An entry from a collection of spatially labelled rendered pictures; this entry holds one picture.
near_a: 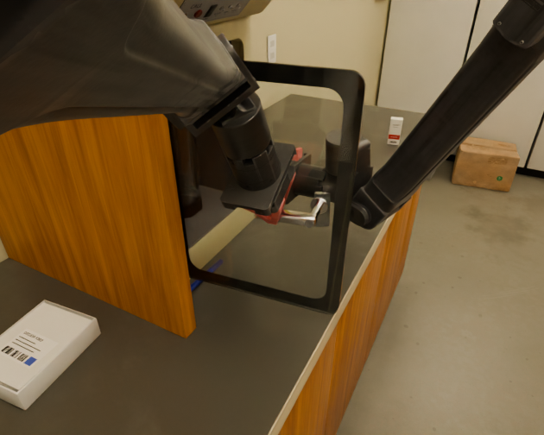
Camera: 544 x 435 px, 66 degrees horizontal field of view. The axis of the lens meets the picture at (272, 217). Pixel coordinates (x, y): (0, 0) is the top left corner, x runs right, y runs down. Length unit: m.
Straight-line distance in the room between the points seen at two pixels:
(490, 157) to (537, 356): 1.62
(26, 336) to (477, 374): 1.74
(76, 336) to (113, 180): 0.27
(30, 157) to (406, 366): 1.66
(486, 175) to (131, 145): 3.10
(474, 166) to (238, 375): 2.94
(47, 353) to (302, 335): 0.41
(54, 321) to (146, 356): 0.17
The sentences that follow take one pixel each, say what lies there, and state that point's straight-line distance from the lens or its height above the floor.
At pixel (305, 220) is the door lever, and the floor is 1.20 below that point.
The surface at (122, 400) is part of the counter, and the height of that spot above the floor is 0.94.
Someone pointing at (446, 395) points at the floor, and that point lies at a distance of 1.96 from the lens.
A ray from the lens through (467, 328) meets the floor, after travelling 2.25.
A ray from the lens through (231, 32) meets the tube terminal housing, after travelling 0.84.
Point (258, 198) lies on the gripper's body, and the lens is 0.49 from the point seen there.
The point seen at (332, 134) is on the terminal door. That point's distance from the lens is 0.55.
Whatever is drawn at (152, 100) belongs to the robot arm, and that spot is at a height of 1.46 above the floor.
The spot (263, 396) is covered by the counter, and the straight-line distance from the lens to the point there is 0.69.
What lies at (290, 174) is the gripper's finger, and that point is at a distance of 0.53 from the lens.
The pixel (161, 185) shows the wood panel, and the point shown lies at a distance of 0.58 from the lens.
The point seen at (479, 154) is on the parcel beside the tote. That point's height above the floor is 0.26.
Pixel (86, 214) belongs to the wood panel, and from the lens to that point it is 0.75.
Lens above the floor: 1.51
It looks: 32 degrees down
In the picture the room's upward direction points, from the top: straight up
